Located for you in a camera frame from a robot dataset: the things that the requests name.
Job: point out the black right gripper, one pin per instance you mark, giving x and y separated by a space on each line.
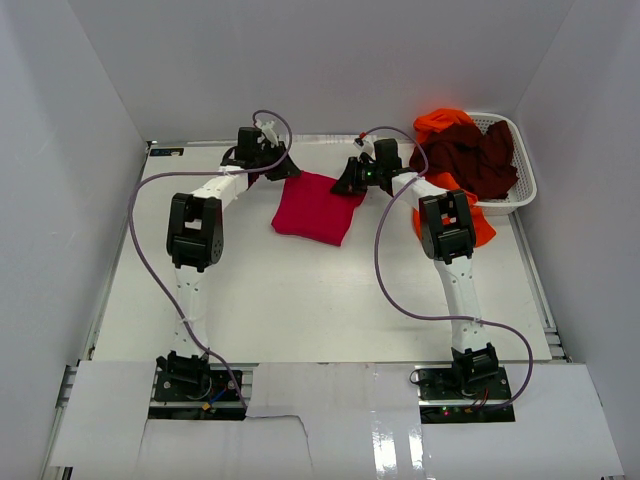
349 183

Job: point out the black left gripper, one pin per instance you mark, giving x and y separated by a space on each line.
286 168

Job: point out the magenta t shirt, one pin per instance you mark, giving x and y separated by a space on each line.
309 209

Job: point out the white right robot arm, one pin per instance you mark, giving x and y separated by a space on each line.
447 237

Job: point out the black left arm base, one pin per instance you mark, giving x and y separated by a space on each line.
211 397

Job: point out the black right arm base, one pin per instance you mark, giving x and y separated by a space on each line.
443 400

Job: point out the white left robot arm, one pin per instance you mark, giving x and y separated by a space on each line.
195 238

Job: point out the orange t shirt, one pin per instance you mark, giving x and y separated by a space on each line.
435 122

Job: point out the dark maroon t shirt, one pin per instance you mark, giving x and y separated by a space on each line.
479 161

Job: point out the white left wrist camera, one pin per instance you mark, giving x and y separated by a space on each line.
268 132

